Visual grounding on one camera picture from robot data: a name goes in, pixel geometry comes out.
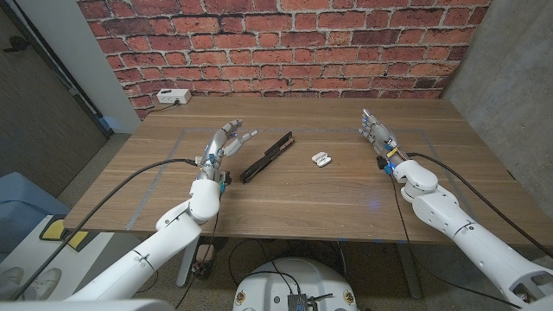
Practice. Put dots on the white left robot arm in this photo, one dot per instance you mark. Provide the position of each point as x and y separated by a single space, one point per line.
173 237

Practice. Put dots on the small grey electronics box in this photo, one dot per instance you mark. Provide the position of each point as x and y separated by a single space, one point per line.
297 302

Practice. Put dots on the grey metal table leg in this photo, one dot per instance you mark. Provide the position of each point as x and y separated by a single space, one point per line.
186 270
410 276

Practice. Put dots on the grey tape outline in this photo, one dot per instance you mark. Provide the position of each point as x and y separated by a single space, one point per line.
302 129

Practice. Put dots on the white sneaker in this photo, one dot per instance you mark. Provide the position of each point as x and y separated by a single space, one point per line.
10 278
43 283

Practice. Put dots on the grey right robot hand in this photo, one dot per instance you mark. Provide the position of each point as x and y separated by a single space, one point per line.
382 136

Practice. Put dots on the white airpods case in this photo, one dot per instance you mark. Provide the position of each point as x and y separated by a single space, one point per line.
322 160

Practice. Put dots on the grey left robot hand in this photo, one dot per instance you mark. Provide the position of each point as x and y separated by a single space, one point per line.
218 142

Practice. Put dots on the dark grey door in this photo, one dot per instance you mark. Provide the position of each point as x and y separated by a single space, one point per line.
34 121

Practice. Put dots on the blue padded seat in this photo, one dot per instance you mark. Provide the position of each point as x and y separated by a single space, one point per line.
26 203

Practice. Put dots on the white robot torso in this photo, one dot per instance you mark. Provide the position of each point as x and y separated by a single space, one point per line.
319 281

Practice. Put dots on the white power strip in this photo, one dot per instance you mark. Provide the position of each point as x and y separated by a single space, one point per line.
173 96

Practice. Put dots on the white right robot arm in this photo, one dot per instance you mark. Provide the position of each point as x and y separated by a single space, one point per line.
475 237

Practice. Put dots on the red brick printed backdrop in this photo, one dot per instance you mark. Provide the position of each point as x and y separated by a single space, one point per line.
281 43

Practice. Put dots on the white floor platform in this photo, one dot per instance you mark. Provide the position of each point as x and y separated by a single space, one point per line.
99 268

